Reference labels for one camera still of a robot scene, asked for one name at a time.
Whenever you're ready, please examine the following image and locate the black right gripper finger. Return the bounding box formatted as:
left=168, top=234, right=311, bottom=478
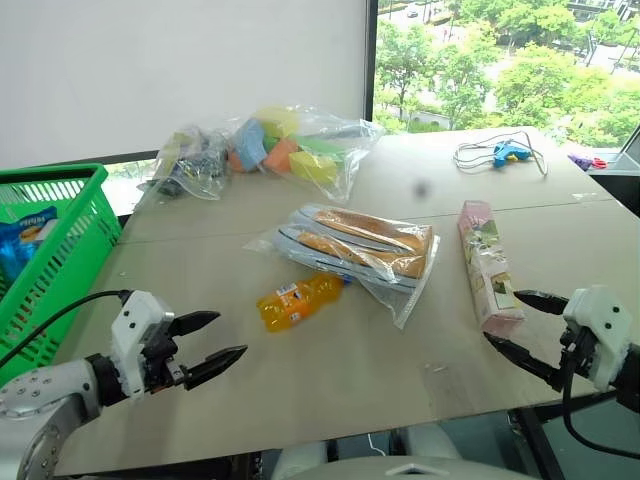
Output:
left=513, top=288, right=571, bottom=316
left=483, top=332, right=565, bottom=392

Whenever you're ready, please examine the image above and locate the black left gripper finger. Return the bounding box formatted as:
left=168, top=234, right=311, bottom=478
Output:
left=172, top=310, right=222, bottom=338
left=184, top=344, right=249, bottom=392

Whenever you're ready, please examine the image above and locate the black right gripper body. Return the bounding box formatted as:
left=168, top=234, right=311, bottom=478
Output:
left=558, top=321, right=600, bottom=392

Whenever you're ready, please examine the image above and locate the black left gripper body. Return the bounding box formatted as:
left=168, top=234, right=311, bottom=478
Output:
left=142, top=323, right=191, bottom=397

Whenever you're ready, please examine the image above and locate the green plastic shopping basket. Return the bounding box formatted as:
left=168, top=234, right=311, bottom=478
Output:
left=0, top=163, right=124, bottom=387

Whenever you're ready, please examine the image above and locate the clear bag of dark items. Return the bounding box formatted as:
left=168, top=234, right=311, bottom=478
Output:
left=137, top=124, right=234, bottom=202

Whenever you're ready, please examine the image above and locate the pink floral carton box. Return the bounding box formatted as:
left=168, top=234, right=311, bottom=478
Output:
left=457, top=199, right=527, bottom=332

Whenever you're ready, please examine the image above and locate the orange soda bottle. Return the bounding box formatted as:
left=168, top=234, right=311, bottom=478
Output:
left=256, top=272, right=346, bottom=335

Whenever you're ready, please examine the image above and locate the clear zip bag with shoes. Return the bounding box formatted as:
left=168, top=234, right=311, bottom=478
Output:
left=242, top=201, right=442, bottom=331

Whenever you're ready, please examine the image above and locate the silver robot torso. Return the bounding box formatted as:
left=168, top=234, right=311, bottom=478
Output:
left=271, top=423, right=544, bottom=480

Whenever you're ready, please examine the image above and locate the blue sponge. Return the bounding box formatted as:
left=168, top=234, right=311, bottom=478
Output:
left=231, top=118, right=267, bottom=174

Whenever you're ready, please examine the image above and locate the orange sponge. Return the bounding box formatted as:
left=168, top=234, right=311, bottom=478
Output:
left=263, top=138, right=300, bottom=177

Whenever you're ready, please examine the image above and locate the blue snack bag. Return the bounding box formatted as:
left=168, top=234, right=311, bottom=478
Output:
left=0, top=205, right=60, bottom=287

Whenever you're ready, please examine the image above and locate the yellow sponge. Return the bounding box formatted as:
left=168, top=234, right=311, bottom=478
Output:
left=288, top=149, right=340, bottom=185

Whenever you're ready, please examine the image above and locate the clear bag of sponges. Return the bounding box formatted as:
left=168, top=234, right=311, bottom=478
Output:
left=225, top=103, right=387, bottom=202

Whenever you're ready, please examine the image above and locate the white roller blind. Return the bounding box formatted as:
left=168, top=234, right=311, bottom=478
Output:
left=0, top=0, right=367, bottom=172

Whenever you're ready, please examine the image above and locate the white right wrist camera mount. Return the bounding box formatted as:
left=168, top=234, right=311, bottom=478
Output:
left=562, top=284, right=634, bottom=391

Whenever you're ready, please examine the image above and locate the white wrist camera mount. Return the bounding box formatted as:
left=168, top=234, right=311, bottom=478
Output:
left=109, top=289, right=176, bottom=400
left=562, top=284, right=634, bottom=391

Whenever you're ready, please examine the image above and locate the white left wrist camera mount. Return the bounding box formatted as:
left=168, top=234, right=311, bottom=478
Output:
left=109, top=289, right=176, bottom=400

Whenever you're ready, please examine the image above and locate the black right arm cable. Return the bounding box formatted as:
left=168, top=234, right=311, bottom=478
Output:
left=560, top=327, right=640, bottom=460

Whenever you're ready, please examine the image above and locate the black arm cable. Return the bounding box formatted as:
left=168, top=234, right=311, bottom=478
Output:
left=560, top=327, right=640, bottom=460
left=0, top=288, right=132, bottom=369

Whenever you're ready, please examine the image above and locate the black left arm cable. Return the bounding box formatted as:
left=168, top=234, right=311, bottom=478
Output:
left=0, top=288, right=132, bottom=369

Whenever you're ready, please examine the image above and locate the blue glue gun with cable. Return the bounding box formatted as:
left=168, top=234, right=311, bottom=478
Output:
left=452, top=130, right=550, bottom=178

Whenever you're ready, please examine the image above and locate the black window frame post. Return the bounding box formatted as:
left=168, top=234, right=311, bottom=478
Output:
left=363, top=0, right=379, bottom=124

